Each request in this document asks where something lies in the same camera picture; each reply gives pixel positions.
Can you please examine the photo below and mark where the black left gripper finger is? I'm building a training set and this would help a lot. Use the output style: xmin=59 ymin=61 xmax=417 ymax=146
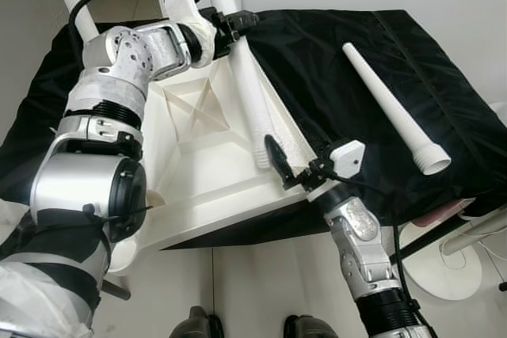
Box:
xmin=228 ymin=9 xmax=262 ymax=36

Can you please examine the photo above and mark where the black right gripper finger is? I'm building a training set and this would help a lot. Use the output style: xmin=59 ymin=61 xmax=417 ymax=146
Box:
xmin=264 ymin=134 xmax=293 ymax=188

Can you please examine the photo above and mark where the white plastic table top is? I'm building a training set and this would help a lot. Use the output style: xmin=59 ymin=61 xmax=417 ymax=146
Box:
xmin=107 ymin=13 xmax=337 ymax=275

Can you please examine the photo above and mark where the pink table top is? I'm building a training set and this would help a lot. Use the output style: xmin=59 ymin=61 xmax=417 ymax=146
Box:
xmin=414 ymin=198 xmax=470 ymax=226

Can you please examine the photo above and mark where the grey right robot foot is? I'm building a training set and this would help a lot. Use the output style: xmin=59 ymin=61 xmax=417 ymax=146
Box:
xmin=284 ymin=316 xmax=337 ymax=338

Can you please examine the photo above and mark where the grey robot foot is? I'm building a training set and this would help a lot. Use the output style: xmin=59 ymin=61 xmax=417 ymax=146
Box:
xmin=284 ymin=316 xmax=337 ymax=338
xmin=170 ymin=306 xmax=223 ymax=338

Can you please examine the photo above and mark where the black cloth table cover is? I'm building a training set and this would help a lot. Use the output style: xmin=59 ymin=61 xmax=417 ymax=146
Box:
xmin=0 ymin=8 xmax=507 ymax=248

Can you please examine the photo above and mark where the grey left robot foot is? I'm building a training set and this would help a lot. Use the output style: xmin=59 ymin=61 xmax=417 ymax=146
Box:
xmin=170 ymin=306 xmax=223 ymax=338

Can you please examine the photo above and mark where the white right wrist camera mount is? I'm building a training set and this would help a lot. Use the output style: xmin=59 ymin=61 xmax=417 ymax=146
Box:
xmin=326 ymin=139 xmax=368 ymax=180

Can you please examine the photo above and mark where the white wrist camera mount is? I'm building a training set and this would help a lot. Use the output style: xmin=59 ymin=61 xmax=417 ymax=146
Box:
xmin=162 ymin=0 xmax=219 ymax=68
xmin=326 ymin=139 xmax=368 ymax=180

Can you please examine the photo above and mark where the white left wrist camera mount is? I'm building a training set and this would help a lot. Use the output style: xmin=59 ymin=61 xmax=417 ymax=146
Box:
xmin=162 ymin=0 xmax=219 ymax=68

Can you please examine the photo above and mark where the white pedestal fan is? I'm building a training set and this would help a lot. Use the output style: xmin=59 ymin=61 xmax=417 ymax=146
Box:
xmin=402 ymin=210 xmax=507 ymax=302

